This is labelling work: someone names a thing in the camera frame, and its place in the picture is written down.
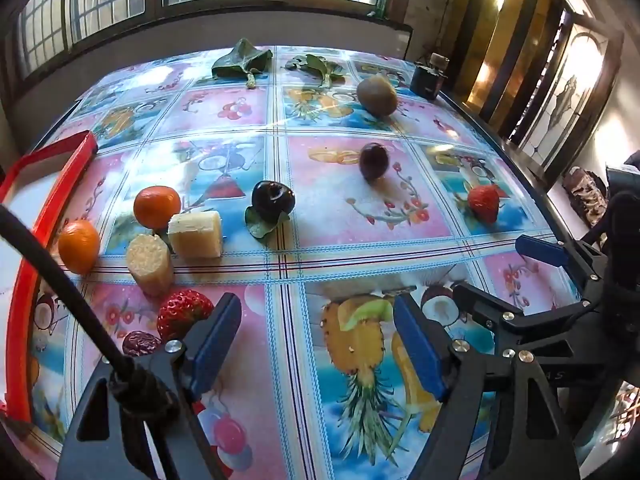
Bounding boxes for red strawberry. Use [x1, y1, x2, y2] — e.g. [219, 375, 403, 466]
[156, 289, 215, 343]
[467, 185, 507, 224]

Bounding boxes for brown carved wood ornament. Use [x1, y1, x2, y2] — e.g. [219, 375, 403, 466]
[562, 167, 608, 231]

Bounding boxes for cut banana piece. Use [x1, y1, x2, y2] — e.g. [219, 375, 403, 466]
[167, 211, 223, 259]

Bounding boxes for red rimmed white tray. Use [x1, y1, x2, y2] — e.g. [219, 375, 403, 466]
[0, 130, 98, 423]

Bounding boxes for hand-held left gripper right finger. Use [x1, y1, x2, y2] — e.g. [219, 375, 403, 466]
[392, 292, 583, 480]

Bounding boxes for black cherry with leaf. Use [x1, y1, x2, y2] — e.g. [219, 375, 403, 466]
[244, 180, 293, 240]

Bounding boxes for black cable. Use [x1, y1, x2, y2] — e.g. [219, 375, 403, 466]
[0, 204, 182, 480]

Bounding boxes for dried red date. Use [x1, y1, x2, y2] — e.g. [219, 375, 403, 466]
[122, 330, 163, 358]

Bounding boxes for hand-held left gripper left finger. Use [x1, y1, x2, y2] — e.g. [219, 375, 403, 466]
[55, 292, 243, 480]

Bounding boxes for fruit printed tablecloth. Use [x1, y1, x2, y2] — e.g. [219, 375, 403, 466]
[25, 50, 601, 480]

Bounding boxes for brown kiwi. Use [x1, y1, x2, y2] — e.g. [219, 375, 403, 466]
[356, 75, 399, 117]

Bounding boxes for small black box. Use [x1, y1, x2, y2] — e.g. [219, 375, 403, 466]
[410, 52, 450, 98]

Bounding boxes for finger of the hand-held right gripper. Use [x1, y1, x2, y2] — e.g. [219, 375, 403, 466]
[515, 234, 608, 303]
[451, 282, 608, 376]

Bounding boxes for mandarin orange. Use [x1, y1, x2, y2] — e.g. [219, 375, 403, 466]
[57, 220, 101, 275]
[133, 186, 182, 228]

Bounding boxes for green leaf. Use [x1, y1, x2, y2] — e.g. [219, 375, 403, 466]
[285, 54, 347, 90]
[211, 37, 274, 90]

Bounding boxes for dark purple plum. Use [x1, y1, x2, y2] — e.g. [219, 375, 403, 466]
[359, 142, 389, 183]

